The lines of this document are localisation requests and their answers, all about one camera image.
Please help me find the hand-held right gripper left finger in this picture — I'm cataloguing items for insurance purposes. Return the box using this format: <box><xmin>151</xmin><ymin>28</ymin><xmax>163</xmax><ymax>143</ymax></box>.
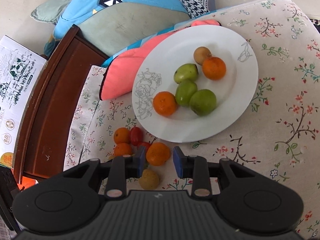
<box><xmin>75</xmin><ymin>146</ymin><xmax>147</xmax><ymax>197</ymax></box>

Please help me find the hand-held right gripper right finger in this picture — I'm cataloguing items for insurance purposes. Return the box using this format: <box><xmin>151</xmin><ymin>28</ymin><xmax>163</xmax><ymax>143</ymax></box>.
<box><xmin>173</xmin><ymin>145</ymin><xmax>247</xmax><ymax>197</ymax></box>

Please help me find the red cherry tomato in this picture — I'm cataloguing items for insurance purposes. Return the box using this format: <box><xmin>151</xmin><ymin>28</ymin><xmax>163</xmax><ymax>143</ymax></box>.
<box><xmin>129</xmin><ymin>127</ymin><xmax>143</xmax><ymax>146</ymax></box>
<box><xmin>136</xmin><ymin>142</ymin><xmax>151</xmax><ymax>153</ymax></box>

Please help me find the small orange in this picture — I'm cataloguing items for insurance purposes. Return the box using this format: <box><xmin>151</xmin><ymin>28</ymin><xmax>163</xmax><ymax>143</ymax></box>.
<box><xmin>146</xmin><ymin>142</ymin><xmax>171</xmax><ymax>167</ymax></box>
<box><xmin>114</xmin><ymin>143</ymin><xmax>133</xmax><ymax>157</ymax></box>
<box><xmin>114</xmin><ymin>127</ymin><xmax>131</xmax><ymax>145</ymax></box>
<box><xmin>202</xmin><ymin>57</ymin><xmax>227</xmax><ymax>81</ymax></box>
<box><xmin>153</xmin><ymin>91</ymin><xmax>179</xmax><ymax>117</ymax></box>

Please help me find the white plate grey flower print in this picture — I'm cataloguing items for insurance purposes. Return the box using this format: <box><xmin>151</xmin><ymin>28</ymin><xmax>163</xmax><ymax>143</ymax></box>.
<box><xmin>132</xmin><ymin>25</ymin><xmax>259</xmax><ymax>142</ymax></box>

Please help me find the pink cloth black trim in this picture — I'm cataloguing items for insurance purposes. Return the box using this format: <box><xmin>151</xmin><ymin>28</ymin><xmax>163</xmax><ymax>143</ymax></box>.
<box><xmin>99</xmin><ymin>19</ymin><xmax>223</xmax><ymax>102</ymax></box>

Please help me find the brown wooden cabinet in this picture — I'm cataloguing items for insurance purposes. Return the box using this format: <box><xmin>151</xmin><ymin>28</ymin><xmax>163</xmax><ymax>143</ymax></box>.
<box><xmin>12</xmin><ymin>24</ymin><xmax>116</xmax><ymax>184</ymax></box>

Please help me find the white printed carton box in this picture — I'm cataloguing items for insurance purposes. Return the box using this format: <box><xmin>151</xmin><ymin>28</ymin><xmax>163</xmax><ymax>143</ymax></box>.
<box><xmin>0</xmin><ymin>35</ymin><xmax>48</xmax><ymax>173</ymax></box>

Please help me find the pale green sofa cover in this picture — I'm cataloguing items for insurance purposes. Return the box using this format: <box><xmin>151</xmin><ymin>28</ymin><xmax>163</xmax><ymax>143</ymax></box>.
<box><xmin>30</xmin><ymin>0</ymin><xmax>188</xmax><ymax>58</ymax></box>

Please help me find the blue star pillow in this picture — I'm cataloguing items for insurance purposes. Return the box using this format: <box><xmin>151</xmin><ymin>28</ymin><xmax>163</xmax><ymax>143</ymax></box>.
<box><xmin>44</xmin><ymin>0</ymin><xmax>190</xmax><ymax>55</ymax></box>

